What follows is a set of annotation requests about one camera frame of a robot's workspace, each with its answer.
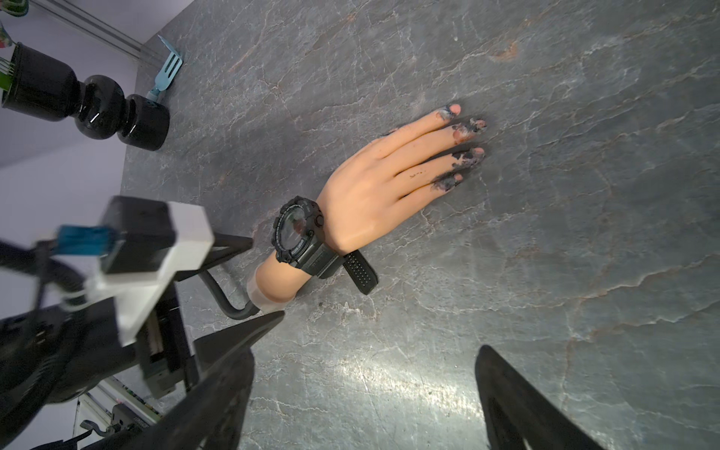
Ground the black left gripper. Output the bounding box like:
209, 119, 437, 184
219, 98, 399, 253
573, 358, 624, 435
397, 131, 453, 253
135, 232, 285, 399

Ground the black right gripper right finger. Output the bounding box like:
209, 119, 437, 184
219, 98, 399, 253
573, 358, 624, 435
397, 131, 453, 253
474, 345, 601, 449

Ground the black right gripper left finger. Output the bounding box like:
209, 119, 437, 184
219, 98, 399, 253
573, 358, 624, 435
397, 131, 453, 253
120, 345, 255, 450

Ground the black digital wrist watch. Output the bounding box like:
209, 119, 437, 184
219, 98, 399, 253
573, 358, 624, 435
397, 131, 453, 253
272, 196, 379, 296

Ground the mannequin hand with painted nails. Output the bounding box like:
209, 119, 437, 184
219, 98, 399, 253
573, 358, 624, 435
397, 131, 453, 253
247, 104, 486, 313

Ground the teal plastic fork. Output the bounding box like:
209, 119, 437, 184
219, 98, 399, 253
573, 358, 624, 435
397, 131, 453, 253
146, 35, 184, 103

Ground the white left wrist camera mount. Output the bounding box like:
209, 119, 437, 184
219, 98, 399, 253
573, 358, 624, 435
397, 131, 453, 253
54, 196, 215, 347

